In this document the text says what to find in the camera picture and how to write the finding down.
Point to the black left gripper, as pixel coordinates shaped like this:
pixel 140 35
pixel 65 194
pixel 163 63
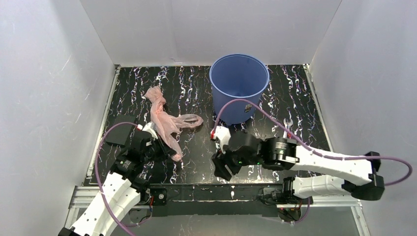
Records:
pixel 156 143

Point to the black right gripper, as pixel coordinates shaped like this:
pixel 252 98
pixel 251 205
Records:
pixel 226 159

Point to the pink plastic trash bag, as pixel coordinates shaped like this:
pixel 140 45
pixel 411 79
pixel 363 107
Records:
pixel 167 124

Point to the blue plastic trash bin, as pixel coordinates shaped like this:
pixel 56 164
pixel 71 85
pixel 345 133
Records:
pixel 237 76

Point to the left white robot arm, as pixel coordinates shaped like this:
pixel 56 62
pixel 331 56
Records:
pixel 123 188

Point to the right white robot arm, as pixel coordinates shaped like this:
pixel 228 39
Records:
pixel 337 176

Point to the black rectangular block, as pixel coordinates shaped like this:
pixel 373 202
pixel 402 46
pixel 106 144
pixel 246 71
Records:
pixel 120 134

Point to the silver open-end wrench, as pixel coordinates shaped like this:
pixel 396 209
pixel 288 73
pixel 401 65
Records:
pixel 288 124

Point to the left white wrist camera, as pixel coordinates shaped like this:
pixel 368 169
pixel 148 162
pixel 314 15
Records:
pixel 149 127

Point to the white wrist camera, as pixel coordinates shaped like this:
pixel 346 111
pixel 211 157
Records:
pixel 149 127
pixel 221 136

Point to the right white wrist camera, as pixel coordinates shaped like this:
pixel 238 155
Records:
pixel 221 136

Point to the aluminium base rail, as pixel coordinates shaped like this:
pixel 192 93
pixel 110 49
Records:
pixel 240 199

